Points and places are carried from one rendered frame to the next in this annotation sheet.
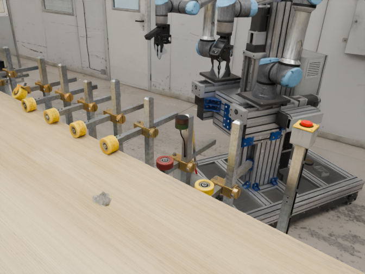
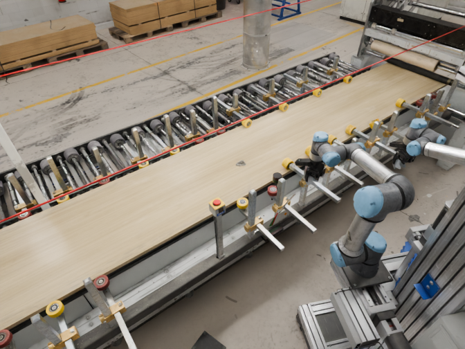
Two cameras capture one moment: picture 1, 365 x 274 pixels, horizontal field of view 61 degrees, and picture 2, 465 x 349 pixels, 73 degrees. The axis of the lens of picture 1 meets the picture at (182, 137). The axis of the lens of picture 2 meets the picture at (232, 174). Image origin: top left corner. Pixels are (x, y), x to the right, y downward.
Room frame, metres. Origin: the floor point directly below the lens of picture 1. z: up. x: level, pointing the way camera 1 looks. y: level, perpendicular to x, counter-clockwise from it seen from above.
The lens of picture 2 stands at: (1.41, -1.55, 2.54)
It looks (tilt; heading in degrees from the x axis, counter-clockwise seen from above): 43 degrees down; 106
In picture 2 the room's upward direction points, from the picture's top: 1 degrees counter-clockwise
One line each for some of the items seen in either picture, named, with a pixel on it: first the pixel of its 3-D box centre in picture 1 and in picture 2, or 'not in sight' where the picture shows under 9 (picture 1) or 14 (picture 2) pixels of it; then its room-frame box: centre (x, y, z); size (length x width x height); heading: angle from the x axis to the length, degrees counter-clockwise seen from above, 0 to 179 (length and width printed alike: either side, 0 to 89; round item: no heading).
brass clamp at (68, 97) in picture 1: (64, 95); (371, 142); (1.93, 0.78, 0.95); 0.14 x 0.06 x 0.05; 52
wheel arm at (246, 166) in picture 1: (227, 181); (260, 228); (1.21, -0.22, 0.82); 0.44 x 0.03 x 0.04; 142
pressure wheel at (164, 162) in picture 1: (164, 169); (272, 194); (1.24, 0.08, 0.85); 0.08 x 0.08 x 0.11
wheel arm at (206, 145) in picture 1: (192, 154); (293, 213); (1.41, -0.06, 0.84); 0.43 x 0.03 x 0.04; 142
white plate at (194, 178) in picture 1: (193, 180); (277, 219); (1.30, -0.06, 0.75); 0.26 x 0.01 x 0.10; 52
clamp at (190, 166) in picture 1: (182, 163); (280, 205); (1.31, 0.00, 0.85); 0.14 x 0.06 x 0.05; 52
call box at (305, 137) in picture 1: (303, 135); (216, 207); (0.99, -0.43, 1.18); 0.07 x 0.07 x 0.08; 52
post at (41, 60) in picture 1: (45, 91); (387, 135); (2.07, 0.96, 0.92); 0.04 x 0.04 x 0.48; 52
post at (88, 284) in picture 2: not in sight; (101, 303); (0.53, -1.01, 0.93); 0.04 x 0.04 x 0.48; 52
